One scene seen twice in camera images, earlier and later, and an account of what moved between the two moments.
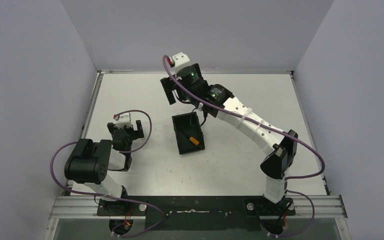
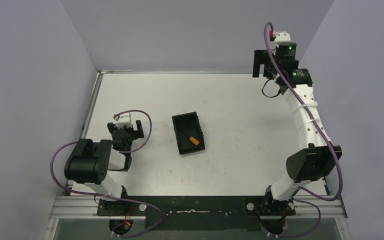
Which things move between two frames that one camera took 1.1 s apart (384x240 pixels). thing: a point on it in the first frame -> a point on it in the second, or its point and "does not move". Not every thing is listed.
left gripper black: (125, 133) does not move
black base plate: (198, 213) does not move
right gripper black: (169, 85) -> (261, 57)
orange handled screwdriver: (194, 140) does not move
